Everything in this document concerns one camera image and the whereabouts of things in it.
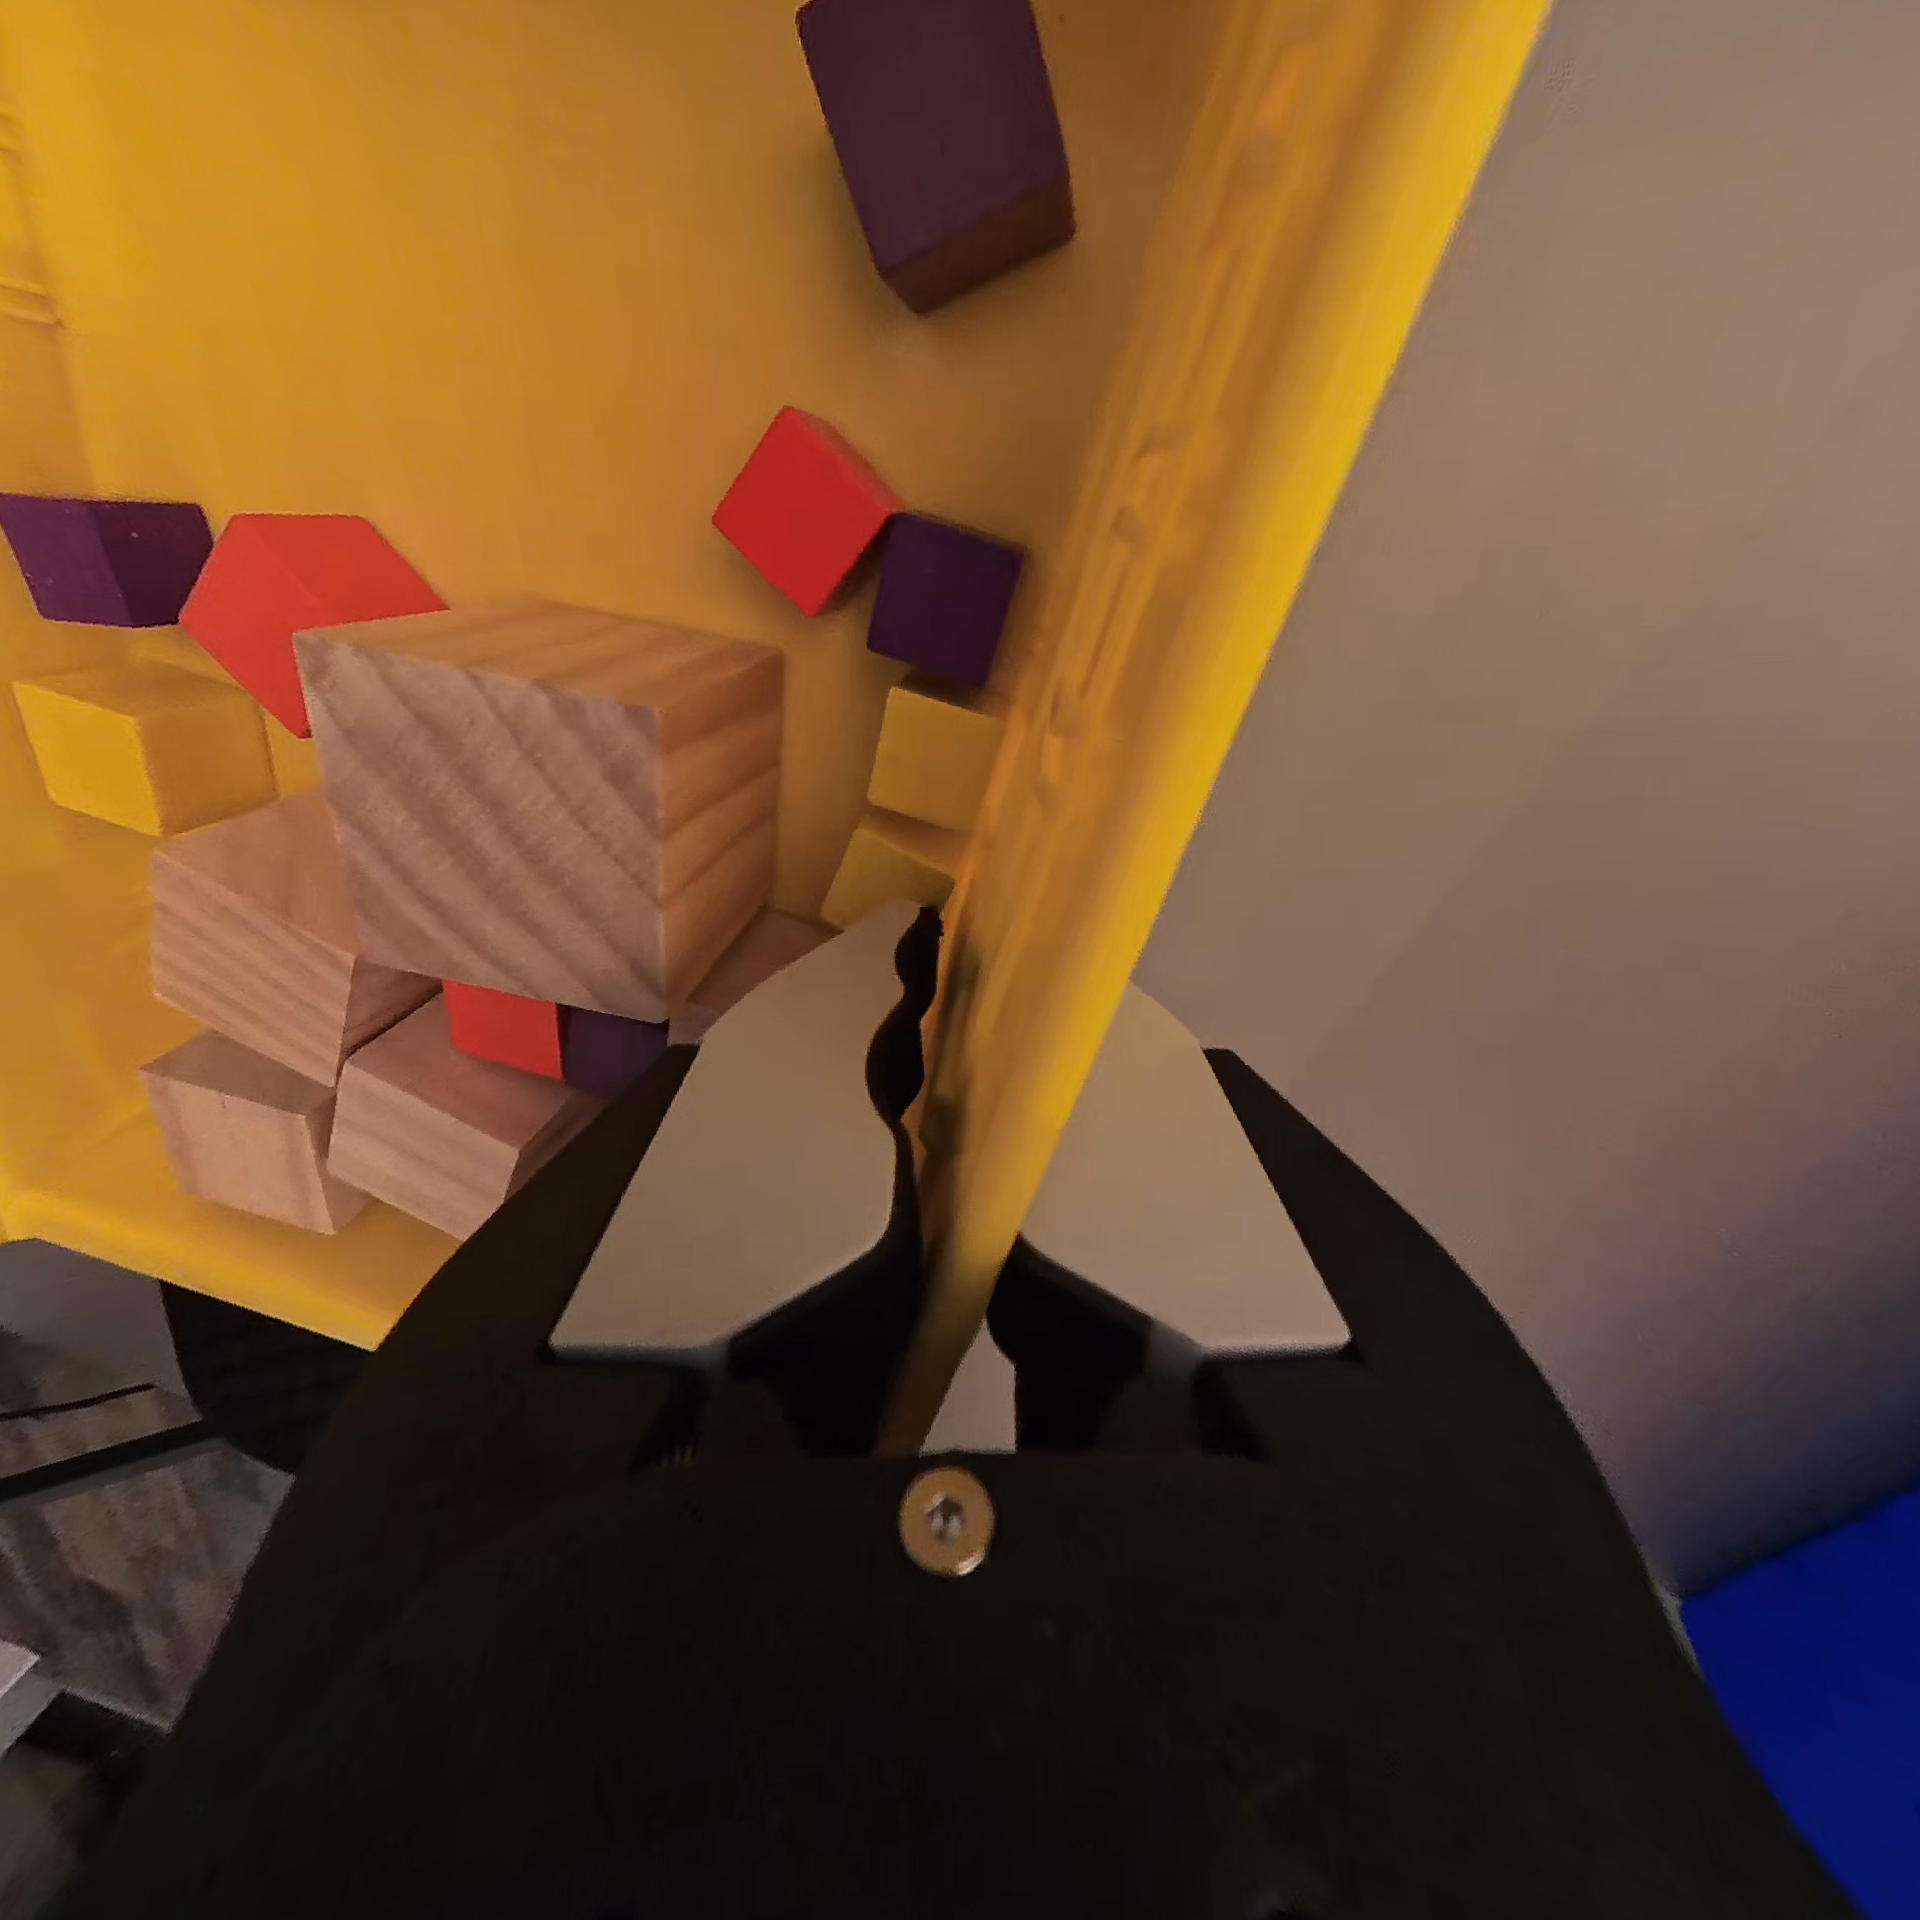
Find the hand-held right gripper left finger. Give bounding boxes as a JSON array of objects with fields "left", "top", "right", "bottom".
[{"left": 549, "top": 901, "right": 946, "bottom": 1378}]

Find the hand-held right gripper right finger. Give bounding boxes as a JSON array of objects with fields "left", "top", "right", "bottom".
[{"left": 990, "top": 984, "right": 1352, "bottom": 1373}]

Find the small purple wooden cube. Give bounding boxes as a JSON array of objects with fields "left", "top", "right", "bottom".
[
  {"left": 0, "top": 497, "right": 216, "bottom": 629},
  {"left": 558, "top": 1008, "right": 671, "bottom": 1100},
  {"left": 863, "top": 513, "right": 1026, "bottom": 692}
]

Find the natural wooden block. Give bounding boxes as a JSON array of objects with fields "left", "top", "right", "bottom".
[
  {"left": 667, "top": 902, "right": 842, "bottom": 1046},
  {"left": 140, "top": 1030, "right": 374, "bottom": 1237},
  {"left": 151, "top": 792, "right": 444, "bottom": 1086},
  {"left": 325, "top": 992, "right": 607, "bottom": 1242}
]

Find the small red wooden cube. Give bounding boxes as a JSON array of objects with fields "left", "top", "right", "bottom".
[
  {"left": 711, "top": 405, "right": 902, "bottom": 620},
  {"left": 175, "top": 513, "right": 447, "bottom": 740},
  {"left": 442, "top": 979, "right": 567, "bottom": 1086}
]

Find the small yellow wooden cube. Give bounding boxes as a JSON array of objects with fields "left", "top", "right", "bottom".
[
  {"left": 866, "top": 678, "right": 1003, "bottom": 832},
  {"left": 821, "top": 826, "right": 963, "bottom": 936},
  {"left": 12, "top": 668, "right": 278, "bottom": 838}
]

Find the large natural wooden cube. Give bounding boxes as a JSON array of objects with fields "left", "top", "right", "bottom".
[{"left": 292, "top": 600, "right": 787, "bottom": 1024}]

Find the blue plastic box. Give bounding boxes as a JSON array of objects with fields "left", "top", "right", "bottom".
[{"left": 1677, "top": 1493, "right": 1920, "bottom": 1920}]

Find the yellow plastic box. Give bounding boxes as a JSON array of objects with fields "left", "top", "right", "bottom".
[{"left": 0, "top": 0, "right": 1555, "bottom": 1460}]

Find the large purple wooden cube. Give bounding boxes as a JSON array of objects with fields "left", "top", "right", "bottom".
[{"left": 795, "top": 0, "right": 1076, "bottom": 318}]

